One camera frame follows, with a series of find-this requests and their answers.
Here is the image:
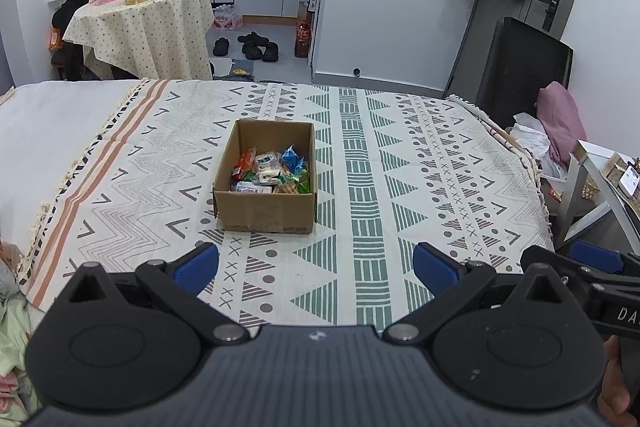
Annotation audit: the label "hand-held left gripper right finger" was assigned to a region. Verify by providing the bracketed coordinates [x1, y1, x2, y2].
[382, 243, 576, 342]

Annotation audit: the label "black clothes on chair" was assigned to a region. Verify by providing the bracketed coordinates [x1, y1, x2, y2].
[50, 0, 123, 80]

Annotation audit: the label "pink pillow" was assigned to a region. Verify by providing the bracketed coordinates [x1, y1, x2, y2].
[536, 82, 588, 165]

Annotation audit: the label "tray with small items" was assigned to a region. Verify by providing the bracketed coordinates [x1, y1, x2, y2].
[605, 157, 640, 208]

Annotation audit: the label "round table with dotted cloth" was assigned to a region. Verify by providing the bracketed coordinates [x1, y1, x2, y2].
[62, 0, 215, 80]

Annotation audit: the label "long white snack packet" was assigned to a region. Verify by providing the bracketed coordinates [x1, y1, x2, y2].
[254, 151, 283, 180]

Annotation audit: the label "white side table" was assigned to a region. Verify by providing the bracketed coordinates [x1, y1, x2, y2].
[555, 139, 640, 253]

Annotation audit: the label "light green cloth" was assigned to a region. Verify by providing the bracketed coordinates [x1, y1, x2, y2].
[0, 242, 45, 418]

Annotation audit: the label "cardboard box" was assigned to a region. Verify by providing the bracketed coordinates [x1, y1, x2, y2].
[212, 118, 318, 234]

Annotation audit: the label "black door handle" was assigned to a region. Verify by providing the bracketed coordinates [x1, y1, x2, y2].
[532, 0, 563, 30]

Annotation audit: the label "small orange snack packet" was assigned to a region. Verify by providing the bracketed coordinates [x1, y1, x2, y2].
[232, 148, 257, 180]

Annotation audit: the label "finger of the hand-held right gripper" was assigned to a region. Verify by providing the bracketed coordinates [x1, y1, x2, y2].
[520, 246, 640, 303]
[570, 240, 640, 278]

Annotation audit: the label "small blue snack packet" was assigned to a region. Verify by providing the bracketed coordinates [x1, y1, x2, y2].
[280, 146, 307, 175]

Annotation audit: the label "person's right hand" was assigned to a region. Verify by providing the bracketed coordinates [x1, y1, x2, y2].
[597, 338, 640, 425]

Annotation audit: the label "white crumpled cloth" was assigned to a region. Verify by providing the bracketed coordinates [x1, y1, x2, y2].
[510, 112, 568, 180]

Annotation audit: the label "white bed sheet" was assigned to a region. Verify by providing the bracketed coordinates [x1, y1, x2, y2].
[0, 79, 141, 253]

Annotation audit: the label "pink water bottle pack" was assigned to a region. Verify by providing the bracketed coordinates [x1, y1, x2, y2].
[213, 4, 244, 31]

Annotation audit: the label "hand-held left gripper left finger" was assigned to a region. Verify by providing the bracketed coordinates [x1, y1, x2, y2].
[59, 243, 251, 343]

